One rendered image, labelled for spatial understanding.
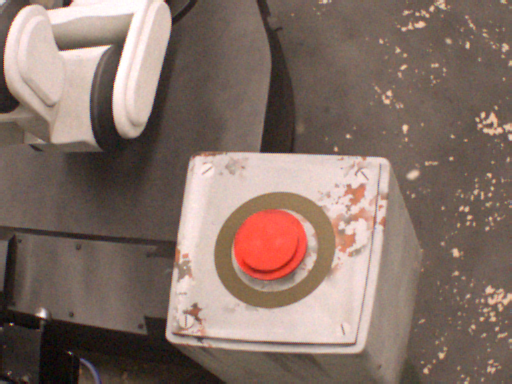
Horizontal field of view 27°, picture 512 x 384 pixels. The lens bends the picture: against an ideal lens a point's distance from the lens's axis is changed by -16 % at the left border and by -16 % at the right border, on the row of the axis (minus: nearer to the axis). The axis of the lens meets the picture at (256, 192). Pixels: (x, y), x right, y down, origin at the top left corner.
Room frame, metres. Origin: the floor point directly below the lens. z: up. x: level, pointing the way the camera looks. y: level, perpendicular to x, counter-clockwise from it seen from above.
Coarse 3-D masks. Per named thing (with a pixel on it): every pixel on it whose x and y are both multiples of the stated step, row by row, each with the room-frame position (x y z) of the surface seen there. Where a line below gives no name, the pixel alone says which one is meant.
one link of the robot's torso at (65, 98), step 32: (32, 32) 0.78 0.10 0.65; (32, 64) 0.75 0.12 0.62; (64, 64) 0.80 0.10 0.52; (96, 64) 0.89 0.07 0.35; (32, 96) 0.74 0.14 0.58; (64, 96) 0.83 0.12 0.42; (96, 96) 0.85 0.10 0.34; (0, 128) 0.85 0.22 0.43; (32, 128) 0.77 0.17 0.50; (64, 128) 0.80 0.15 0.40; (96, 128) 0.82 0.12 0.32
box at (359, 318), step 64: (192, 192) 0.34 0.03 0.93; (256, 192) 0.32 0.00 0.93; (320, 192) 0.29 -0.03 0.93; (384, 192) 0.27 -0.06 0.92; (192, 256) 0.31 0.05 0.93; (384, 256) 0.25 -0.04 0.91; (192, 320) 0.27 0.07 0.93; (256, 320) 0.25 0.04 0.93; (320, 320) 0.23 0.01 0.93; (384, 320) 0.22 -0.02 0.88
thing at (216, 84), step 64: (64, 0) 1.07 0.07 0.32; (192, 0) 1.01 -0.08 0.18; (256, 0) 0.95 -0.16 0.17; (192, 64) 0.91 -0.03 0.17; (256, 64) 0.85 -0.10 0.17; (192, 128) 0.82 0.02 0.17; (256, 128) 0.77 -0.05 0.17; (0, 192) 0.95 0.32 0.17; (64, 192) 0.87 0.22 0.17; (128, 192) 0.80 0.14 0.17; (0, 256) 0.83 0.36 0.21; (64, 256) 0.77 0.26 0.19; (128, 256) 0.72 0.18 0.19; (0, 320) 0.77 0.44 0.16; (64, 320) 0.69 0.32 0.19; (128, 320) 0.64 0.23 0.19
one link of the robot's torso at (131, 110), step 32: (96, 0) 1.00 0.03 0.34; (128, 0) 0.97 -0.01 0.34; (160, 0) 0.96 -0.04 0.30; (64, 32) 1.02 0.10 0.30; (96, 32) 0.99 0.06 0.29; (128, 32) 0.91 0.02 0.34; (160, 32) 0.92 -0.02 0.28; (128, 64) 0.87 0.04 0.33; (160, 64) 0.89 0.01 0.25; (128, 96) 0.83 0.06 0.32; (128, 128) 0.81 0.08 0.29
